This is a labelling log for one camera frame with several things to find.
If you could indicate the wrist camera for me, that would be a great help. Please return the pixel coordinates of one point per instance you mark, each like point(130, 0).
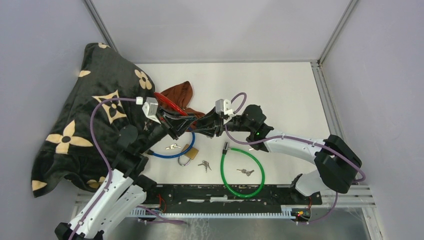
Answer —
point(224, 107)
point(150, 108)

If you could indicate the brown cloth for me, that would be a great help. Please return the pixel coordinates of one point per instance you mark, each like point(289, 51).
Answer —
point(181, 95)

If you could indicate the black floral blanket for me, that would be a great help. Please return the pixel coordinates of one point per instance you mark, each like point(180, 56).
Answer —
point(87, 129)

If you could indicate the green cable lock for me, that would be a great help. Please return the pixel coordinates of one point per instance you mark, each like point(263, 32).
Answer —
point(225, 149)

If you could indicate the red cable lock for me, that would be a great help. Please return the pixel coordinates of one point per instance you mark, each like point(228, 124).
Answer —
point(164, 100)

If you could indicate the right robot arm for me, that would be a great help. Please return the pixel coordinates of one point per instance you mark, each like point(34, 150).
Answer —
point(337, 166)

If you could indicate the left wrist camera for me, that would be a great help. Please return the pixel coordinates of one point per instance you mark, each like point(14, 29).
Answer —
point(150, 108)

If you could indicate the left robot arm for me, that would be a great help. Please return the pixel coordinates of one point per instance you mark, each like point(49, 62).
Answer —
point(123, 190)

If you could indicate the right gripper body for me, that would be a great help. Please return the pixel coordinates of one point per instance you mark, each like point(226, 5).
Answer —
point(220, 126)

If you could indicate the aluminium frame right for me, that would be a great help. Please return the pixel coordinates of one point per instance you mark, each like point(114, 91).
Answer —
point(361, 197)

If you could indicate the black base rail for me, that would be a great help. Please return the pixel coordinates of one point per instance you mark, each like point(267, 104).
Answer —
point(217, 199)

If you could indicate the blue lock key bunch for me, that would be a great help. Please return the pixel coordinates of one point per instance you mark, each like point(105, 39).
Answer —
point(173, 146)

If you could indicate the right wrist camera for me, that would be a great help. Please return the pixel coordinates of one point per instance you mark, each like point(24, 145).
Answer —
point(224, 107)

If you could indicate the large brass padlock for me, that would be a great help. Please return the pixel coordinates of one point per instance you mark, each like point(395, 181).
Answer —
point(187, 157)

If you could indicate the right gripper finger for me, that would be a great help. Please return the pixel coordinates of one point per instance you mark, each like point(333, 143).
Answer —
point(206, 130)
point(208, 119)

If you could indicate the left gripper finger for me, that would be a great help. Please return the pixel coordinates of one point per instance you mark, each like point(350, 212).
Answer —
point(179, 127)
point(177, 117)

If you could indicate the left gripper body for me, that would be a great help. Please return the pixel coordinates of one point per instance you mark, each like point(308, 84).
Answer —
point(168, 125)

